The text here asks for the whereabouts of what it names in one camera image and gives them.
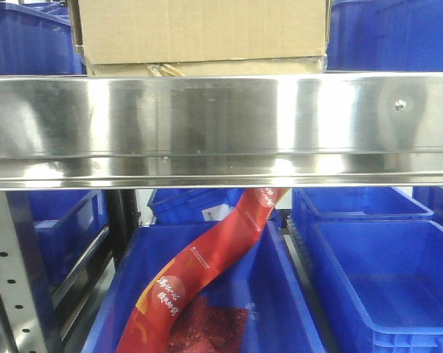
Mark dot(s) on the blue bin right lower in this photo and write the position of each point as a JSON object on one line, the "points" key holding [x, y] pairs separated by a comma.
{"points": [[380, 284]]}

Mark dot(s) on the blue bin upper right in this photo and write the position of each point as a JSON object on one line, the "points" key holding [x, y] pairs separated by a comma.
{"points": [[386, 36]]}

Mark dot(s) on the perforated steel shelf post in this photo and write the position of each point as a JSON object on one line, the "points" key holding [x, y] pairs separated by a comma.
{"points": [[27, 319]]}

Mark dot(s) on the blue bin centre lower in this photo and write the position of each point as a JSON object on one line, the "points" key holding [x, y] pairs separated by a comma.
{"points": [[263, 282]]}

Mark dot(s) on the blue bin rear right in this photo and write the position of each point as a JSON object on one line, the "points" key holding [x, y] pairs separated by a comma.
{"points": [[311, 205]]}

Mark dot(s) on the red printed banner strip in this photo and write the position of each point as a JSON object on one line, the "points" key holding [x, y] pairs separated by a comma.
{"points": [[196, 266]]}

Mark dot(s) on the blue bin rear centre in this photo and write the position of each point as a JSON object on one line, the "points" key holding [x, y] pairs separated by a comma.
{"points": [[196, 205]]}

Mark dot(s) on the stainless steel shelf beam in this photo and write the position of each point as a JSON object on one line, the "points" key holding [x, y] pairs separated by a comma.
{"points": [[353, 129]]}

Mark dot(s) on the blue bin upper left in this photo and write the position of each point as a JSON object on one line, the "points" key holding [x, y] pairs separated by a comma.
{"points": [[36, 39]]}

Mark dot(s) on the blue bin left lower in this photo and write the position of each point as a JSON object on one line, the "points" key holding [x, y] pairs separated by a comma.
{"points": [[66, 222]]}

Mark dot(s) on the crumpled clear packing tape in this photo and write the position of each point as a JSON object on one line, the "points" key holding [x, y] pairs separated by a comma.
{"points": [[163, 70]]}

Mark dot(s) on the blue bin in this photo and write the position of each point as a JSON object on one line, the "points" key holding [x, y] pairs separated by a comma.
{"points": [[386, 36], [263, 282], [66, 222], [311, 205], [380, 284], [36, 39], [196, 205]]}

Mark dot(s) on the large brown cardboard box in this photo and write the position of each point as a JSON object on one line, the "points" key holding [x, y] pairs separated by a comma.
{"points": [[202, 38]]}

